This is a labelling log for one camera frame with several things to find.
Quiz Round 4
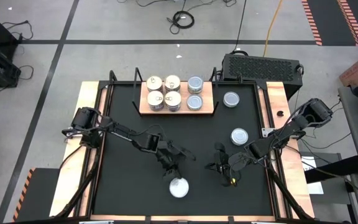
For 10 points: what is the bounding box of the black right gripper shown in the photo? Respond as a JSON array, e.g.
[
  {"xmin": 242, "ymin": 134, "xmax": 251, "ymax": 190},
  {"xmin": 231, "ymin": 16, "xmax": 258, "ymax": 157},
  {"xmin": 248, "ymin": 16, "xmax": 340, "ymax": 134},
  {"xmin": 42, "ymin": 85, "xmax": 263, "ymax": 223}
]
[{"xmin": 204, "ymin": 142, "xmax": 236, "ymax": 187}]

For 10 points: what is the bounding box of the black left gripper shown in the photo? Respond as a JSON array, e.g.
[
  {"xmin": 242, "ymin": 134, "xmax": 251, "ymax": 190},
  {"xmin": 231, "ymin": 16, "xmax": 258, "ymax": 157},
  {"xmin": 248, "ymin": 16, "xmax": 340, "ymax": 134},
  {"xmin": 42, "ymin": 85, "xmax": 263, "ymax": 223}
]
[{"xmin": 156, "ymin": 141, "xmax": 197, "ymax": 182}]

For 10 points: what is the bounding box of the black table mat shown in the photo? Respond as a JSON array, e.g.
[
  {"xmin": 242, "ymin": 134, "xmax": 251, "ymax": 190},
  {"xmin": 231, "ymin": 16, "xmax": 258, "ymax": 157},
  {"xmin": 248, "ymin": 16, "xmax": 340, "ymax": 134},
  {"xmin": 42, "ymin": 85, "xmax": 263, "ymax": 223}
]
[{"xmin": 92, "ymin": 82, "xmax": 275, "ymax": 217}]

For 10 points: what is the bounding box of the white paper sheet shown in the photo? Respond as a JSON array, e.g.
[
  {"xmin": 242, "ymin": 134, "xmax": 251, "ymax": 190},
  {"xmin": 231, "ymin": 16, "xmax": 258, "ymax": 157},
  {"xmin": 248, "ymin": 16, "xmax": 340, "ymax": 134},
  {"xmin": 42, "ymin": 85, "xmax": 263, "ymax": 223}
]
[{"xmin": 301, "ymin": 155, "xmax": 325, "ymax": 195}]

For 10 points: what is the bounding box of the black perforated computer case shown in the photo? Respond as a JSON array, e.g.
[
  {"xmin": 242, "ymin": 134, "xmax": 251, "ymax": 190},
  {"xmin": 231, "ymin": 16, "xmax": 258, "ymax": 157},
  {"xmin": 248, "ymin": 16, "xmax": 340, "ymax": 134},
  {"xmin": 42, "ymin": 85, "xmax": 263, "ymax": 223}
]
[{"xmin": 221, "ymin": 52, "xmax": 304, "ymax": 101}]

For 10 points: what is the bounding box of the black beam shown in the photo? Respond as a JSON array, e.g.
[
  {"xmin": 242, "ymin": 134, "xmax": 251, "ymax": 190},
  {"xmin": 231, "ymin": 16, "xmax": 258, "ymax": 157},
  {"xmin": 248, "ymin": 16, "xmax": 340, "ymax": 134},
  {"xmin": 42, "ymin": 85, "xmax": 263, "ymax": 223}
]
[{"xmin": 305, "ymin": 155, "xmax": 358, "ymax": 184}]

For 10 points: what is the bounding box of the black orange-striped floor mat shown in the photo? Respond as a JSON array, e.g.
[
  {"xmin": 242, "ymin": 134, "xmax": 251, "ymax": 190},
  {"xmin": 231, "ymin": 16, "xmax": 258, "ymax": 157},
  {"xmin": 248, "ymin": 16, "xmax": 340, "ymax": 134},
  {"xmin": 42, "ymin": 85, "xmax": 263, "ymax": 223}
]
[
  {"xmin": 301, "ymin": 0, "xmax": 358, "ymax": 47},
  {"xmin": 12, "ymin": 167, "xmax": 62, "ymax": 222}
]

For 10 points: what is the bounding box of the wooden shelf with black frame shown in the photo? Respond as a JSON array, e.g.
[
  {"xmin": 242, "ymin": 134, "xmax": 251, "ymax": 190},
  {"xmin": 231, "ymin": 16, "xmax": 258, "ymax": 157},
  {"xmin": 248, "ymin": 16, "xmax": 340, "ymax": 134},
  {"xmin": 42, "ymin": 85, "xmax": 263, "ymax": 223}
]
[{"xmin": 131, "ymin": 67, "xmax": 221, "ymax": 118}]

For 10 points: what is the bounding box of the black metal table frame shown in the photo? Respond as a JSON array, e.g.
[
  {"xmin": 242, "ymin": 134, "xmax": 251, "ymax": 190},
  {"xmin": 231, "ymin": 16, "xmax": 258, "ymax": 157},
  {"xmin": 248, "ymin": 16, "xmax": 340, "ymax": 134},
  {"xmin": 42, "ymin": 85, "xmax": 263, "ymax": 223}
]
[{"xmin": 54, "ymin": 70, "xmax": 315, "ymax": 222}]

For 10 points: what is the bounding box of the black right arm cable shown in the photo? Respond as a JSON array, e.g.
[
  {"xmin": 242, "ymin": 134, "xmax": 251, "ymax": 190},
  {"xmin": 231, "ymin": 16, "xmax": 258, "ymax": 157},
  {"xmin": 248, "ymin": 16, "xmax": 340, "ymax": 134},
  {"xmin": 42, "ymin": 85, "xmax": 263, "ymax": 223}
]
[{"xmin": 299, "ymin": 133, "xmax": 352, "ymax": 150}]

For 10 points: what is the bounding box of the coiled black floor cable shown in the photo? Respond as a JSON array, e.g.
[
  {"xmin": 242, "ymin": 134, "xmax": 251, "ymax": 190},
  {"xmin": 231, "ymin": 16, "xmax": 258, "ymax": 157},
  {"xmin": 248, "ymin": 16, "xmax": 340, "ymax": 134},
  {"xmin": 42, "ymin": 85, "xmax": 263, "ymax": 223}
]
[{"xmin": 166, "ymin": 10, "xmax": 196, "ymax": 35}]

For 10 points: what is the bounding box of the long black cable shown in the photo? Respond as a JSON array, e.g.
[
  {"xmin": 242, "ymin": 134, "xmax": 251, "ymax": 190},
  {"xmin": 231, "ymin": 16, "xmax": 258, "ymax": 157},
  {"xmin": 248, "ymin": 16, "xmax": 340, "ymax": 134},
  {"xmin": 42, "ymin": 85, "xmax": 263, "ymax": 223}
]
[{"xmin": 231, "ymin": 0, "xmax": 248, "ymax": 57}]

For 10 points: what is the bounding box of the yellow cable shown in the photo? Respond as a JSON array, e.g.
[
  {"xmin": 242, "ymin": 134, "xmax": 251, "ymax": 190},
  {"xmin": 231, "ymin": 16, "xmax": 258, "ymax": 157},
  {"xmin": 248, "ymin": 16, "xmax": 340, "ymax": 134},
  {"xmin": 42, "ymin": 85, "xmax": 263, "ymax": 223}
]
[{"xmin": 262, "ymin": 0, "xmax": 284, "ymax": 58}]

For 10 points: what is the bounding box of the thin black floor cable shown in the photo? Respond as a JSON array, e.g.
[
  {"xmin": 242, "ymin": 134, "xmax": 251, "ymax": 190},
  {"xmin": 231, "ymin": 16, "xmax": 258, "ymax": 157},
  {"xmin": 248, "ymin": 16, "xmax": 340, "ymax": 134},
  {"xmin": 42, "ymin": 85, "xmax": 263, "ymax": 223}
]
[
  {"xmin": 1, "ymin": 19, "xmax": 35, "ymax": 41},
  {"xmin": 0, "ymin": 64, "xmax": 35, "ymax": 99}
]

